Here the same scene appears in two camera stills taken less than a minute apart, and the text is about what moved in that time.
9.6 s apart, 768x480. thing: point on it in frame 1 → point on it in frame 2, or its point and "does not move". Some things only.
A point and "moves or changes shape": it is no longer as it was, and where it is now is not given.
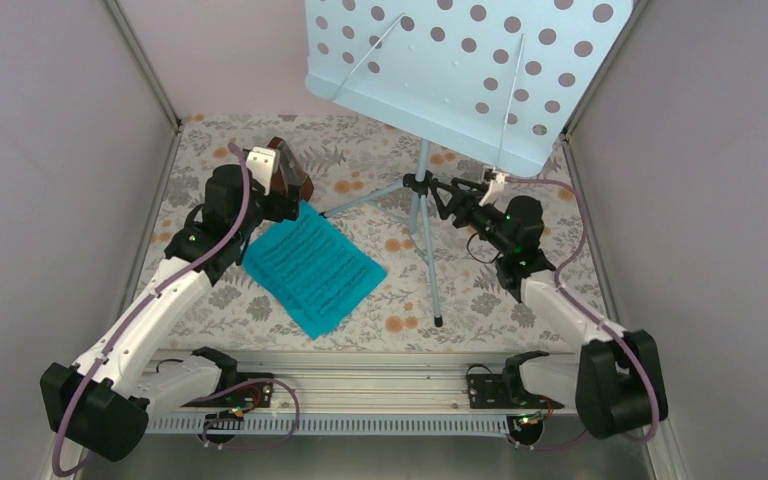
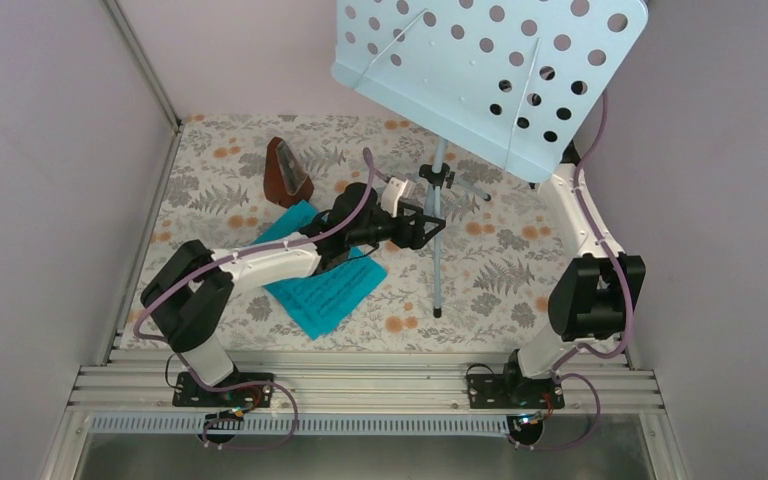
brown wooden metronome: x=288 y=171 does not move
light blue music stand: x=494 y=82 moves or changes shape
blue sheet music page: x=309 y=270 does not move
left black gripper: x=277 y=212 → x=414 y=239
